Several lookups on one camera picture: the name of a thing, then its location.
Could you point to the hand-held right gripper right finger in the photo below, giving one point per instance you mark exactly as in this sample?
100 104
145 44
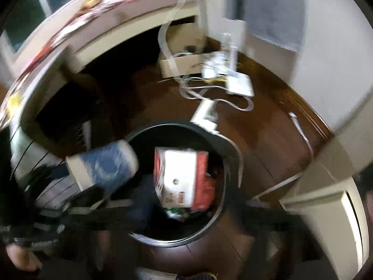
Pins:
262 221

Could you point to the blue white paper cup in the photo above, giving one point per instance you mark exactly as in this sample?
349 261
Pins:
107 163

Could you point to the green wrapper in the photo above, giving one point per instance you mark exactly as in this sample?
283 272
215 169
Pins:
176 213

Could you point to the beige bed frame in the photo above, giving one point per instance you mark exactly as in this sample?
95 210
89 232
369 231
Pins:
96 46

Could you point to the bed with floral cover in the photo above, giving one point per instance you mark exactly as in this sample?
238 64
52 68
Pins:
87 8

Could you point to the white power strip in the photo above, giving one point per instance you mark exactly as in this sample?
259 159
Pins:
204 113

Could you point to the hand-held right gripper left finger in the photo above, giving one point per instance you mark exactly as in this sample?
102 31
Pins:
116 224

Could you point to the dark window pane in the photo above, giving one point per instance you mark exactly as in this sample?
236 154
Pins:
38 8

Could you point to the white red carton box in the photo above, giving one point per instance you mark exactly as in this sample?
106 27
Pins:
177 178

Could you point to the person's left hand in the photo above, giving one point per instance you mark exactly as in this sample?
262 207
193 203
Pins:
20 258

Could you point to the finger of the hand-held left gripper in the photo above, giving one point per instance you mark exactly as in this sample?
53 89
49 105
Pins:
84 201

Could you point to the white router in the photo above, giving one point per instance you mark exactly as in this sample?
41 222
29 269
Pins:
239 84

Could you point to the white board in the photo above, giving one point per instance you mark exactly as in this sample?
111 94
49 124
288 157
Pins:
323 195

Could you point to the black trash bin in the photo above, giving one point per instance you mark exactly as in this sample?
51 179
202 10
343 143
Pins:
230 157

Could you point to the grey hanging cloth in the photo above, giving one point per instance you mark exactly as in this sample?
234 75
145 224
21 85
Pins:
268 8

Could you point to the cardboard box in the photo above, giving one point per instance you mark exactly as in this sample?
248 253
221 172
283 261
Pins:
180 61

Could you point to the white checkered cloth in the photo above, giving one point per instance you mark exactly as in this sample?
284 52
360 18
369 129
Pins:
26 154

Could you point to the red plastic bag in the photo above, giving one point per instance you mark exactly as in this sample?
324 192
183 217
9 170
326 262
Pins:
205 192

